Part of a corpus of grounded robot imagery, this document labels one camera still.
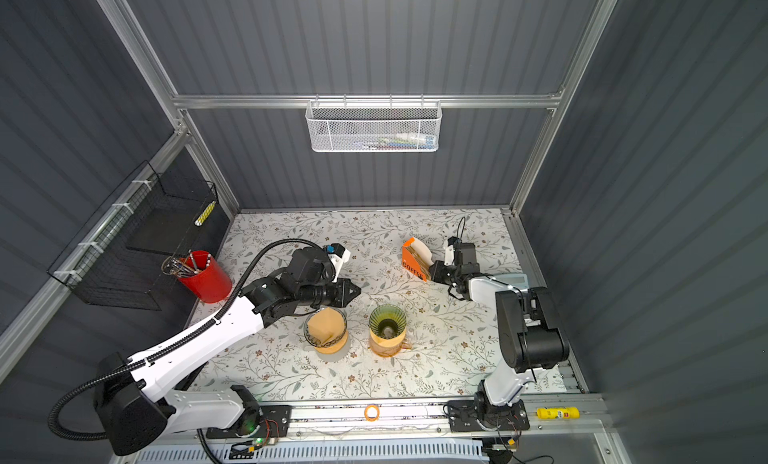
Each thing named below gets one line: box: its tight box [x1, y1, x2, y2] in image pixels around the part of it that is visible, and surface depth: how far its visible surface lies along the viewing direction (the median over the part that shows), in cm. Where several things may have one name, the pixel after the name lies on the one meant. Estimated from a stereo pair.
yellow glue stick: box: [536, 407, 581, 420], surface depth 75 cm
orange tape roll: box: [364, 404, 380, 422], surface depth 76 cm
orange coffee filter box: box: [401, 237, 434, 282], surface depth 99 cm
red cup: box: [178, 250, 232, 304], surface depth 96 cm
